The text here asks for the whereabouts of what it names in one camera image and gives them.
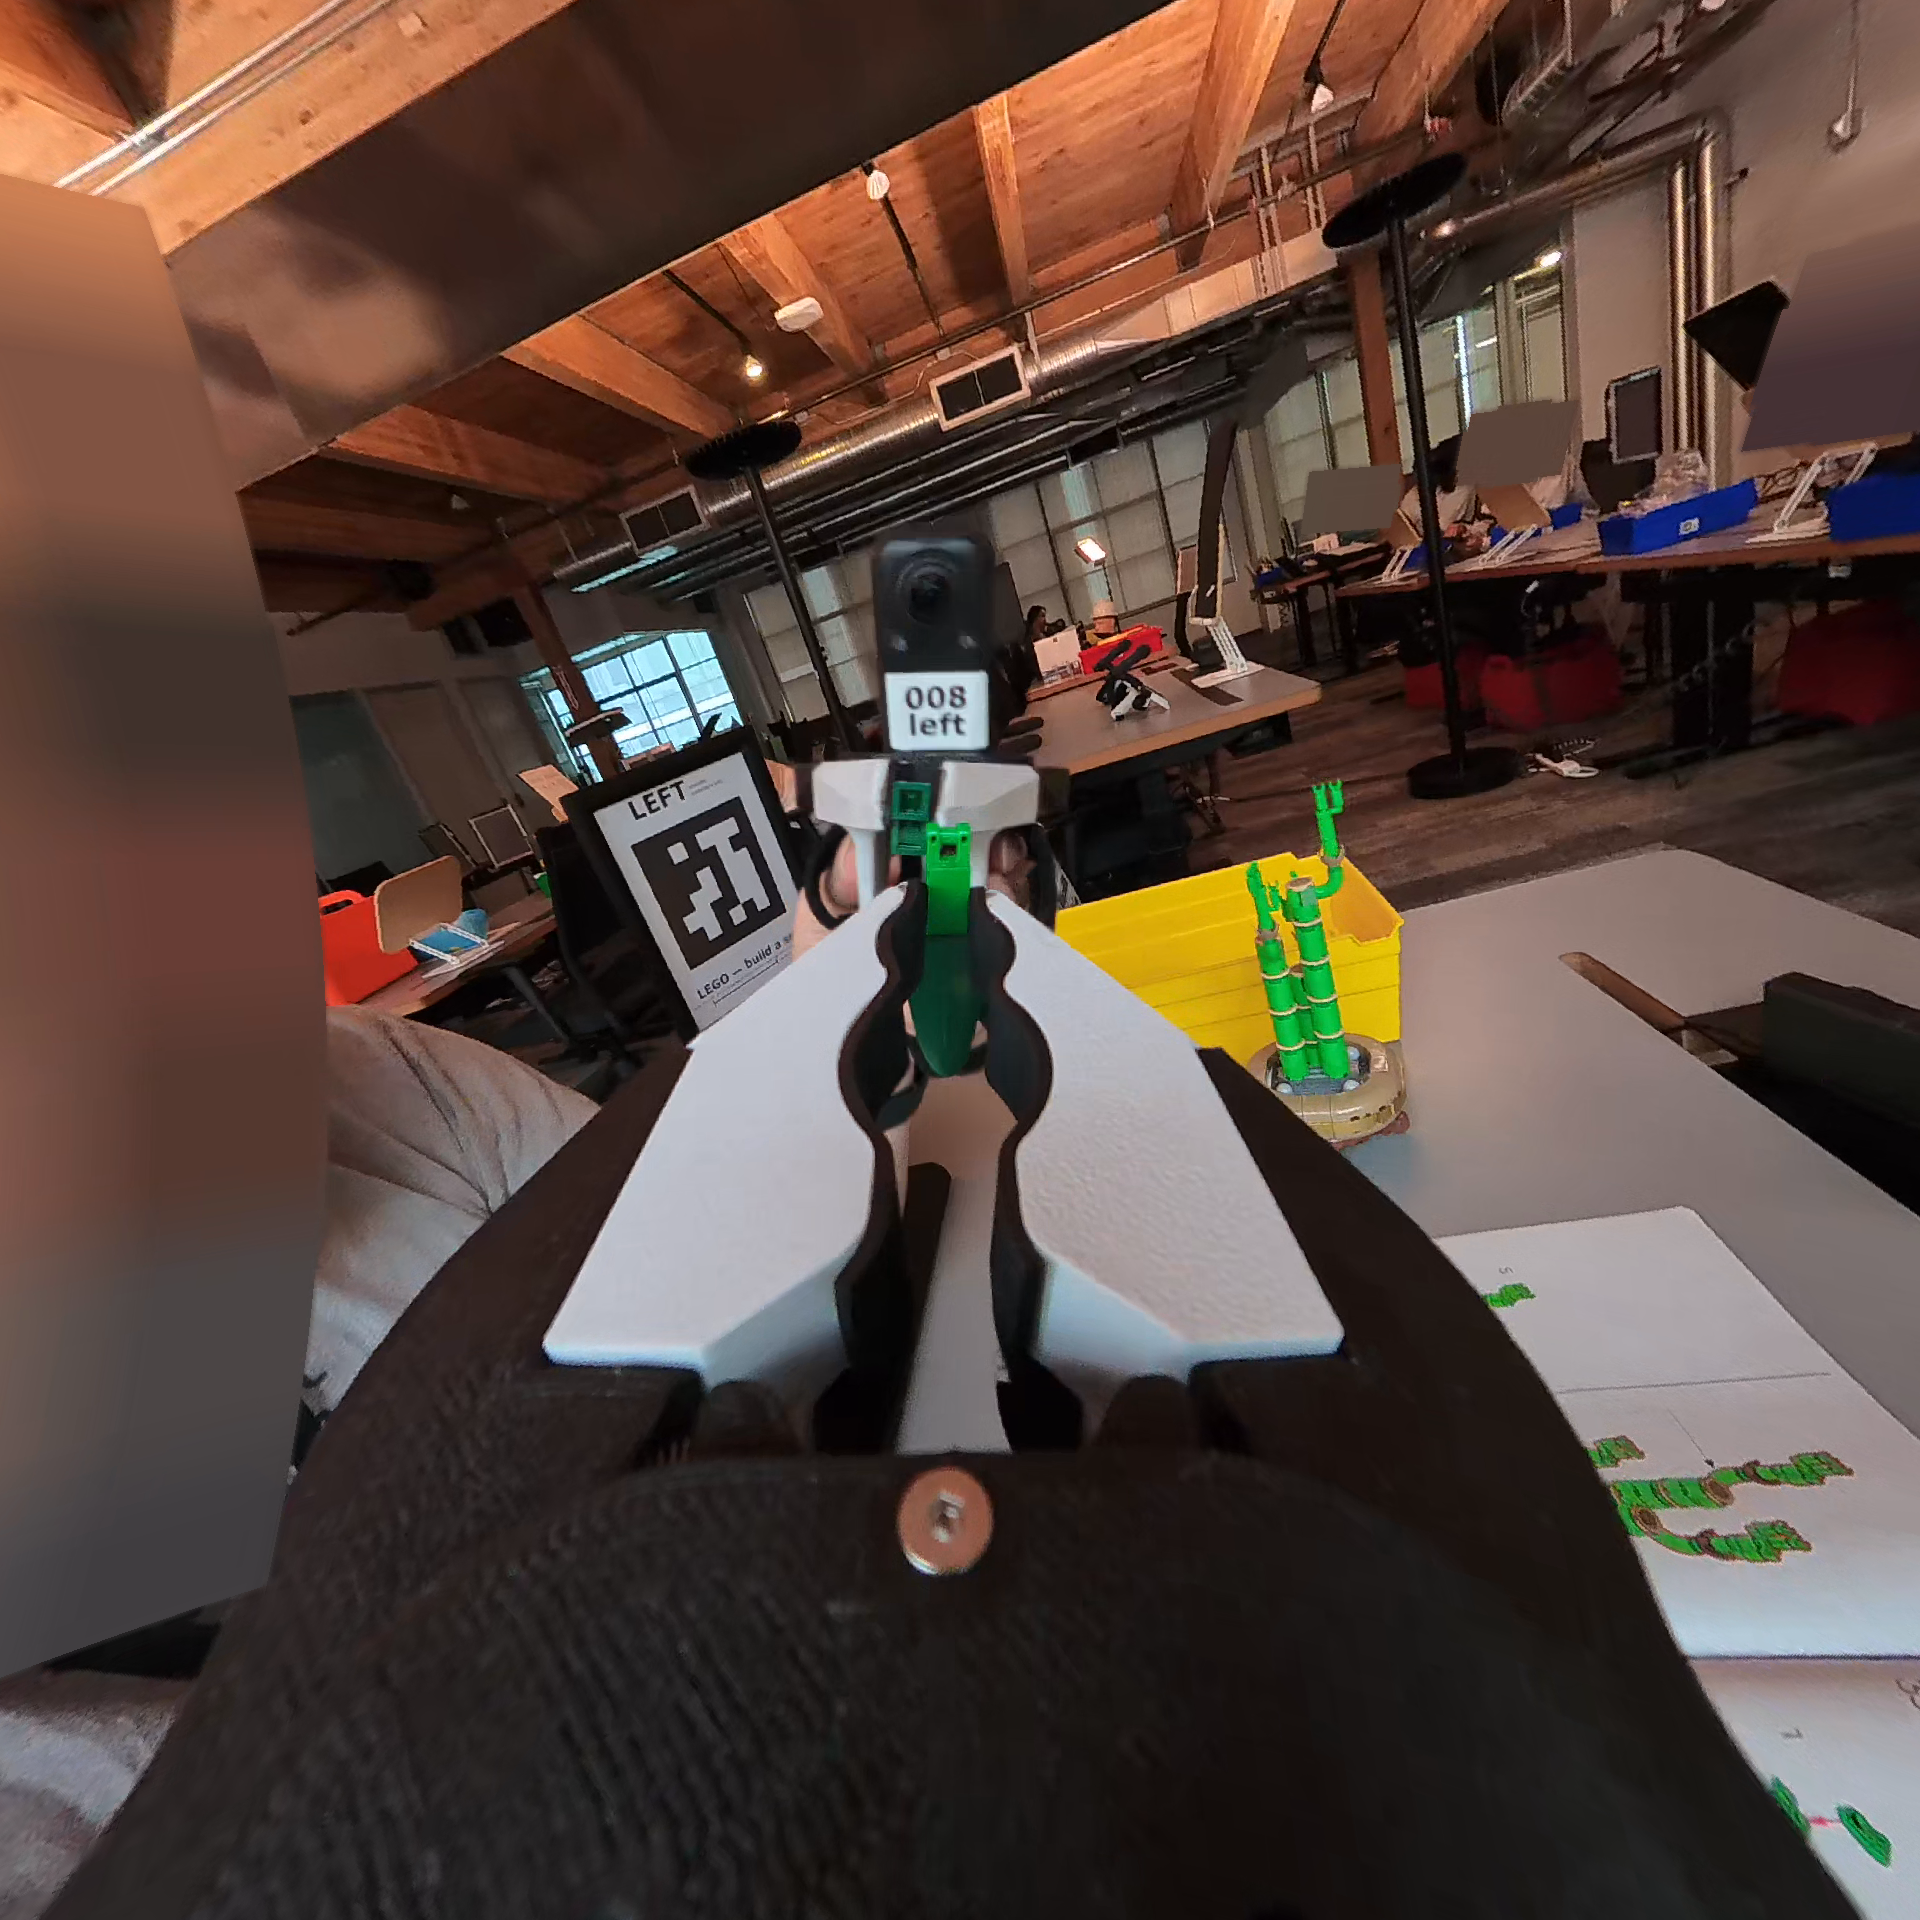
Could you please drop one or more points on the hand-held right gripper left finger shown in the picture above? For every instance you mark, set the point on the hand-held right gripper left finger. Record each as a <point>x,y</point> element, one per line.
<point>720,1202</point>

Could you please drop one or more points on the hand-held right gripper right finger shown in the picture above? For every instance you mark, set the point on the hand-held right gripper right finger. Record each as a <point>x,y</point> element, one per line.
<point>1171,1202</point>

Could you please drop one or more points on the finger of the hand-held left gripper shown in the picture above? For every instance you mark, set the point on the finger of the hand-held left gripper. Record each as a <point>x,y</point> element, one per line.
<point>852,794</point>
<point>1002,794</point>

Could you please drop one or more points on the small green lego clip piece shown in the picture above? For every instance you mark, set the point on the small green lego clip piece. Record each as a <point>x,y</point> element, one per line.
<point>904,817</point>

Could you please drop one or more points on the dark green lego leaf assembly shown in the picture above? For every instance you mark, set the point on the dark green lego leaf assembly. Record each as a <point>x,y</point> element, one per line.
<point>949,959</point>

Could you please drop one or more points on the green lego bamboo plant model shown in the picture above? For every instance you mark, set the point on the green lego bamboo plant model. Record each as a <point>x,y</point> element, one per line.
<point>1319,990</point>

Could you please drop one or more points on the open lego instruction booklet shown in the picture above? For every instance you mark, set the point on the open lego instruction booklet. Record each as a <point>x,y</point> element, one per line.
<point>1679,1349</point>

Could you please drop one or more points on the person's left hand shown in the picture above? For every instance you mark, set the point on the person's left hand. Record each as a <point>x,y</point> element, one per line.
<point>867,880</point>

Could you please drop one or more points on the black framed marker sign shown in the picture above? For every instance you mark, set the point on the black framed marker sign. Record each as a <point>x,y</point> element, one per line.
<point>706,884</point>

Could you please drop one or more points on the grey work table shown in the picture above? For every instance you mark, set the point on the grey work table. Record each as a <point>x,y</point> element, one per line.
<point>1201,713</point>

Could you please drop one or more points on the yellow plastic bin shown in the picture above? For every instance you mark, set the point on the yellow plastic bin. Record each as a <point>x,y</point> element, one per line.
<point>1171,959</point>

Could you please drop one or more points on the white ceiling air vent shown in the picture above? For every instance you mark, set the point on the white ceiling air vent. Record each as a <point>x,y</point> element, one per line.
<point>981,387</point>

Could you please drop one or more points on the tall black floor lamp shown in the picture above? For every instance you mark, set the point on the tall black floor lamp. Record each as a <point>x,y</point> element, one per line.
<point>743,448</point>

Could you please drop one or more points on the grey printed shirt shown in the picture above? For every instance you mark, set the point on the grey printed shirt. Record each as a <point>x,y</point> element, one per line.
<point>451,1142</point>

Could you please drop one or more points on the orange plastic crate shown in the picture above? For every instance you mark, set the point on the orange plastic crate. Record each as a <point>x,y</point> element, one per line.
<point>352,951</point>

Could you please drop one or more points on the red bean bag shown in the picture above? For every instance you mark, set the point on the red bean bag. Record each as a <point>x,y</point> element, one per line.
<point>1531,681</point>
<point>1853,669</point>

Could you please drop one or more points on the black box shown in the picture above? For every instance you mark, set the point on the black box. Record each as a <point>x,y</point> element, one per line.
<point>1846,1028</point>

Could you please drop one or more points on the blue storage bin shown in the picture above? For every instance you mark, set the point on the blue storage bin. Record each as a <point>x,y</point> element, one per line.
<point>1873,508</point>
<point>1673,525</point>

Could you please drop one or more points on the long wooden desk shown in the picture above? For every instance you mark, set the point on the long wooden desk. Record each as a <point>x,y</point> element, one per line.
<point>1727,563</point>

